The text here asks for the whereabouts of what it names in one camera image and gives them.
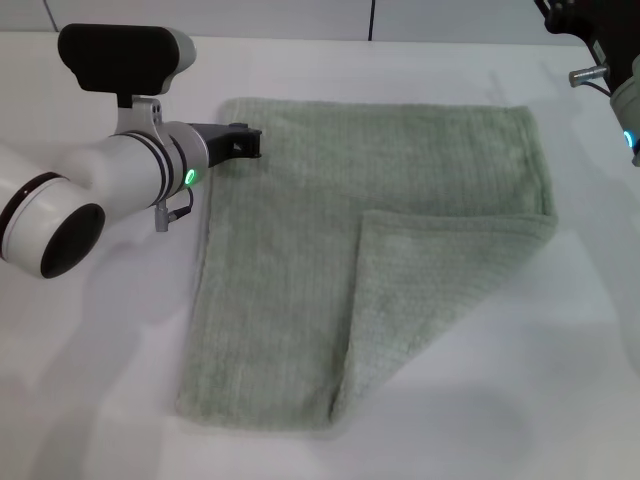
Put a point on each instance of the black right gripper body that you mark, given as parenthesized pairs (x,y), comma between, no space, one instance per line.
(585,20)

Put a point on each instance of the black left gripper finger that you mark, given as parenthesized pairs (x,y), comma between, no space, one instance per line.
(247,149)
(247,130)

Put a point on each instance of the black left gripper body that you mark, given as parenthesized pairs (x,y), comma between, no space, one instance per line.
(215,142)

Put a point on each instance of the light green terry towel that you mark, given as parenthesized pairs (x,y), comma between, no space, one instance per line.
(350,175)

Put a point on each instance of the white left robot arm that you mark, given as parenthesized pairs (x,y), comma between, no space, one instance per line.
(115,175)

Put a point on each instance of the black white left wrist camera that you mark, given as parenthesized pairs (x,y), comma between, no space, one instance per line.
(115,55)

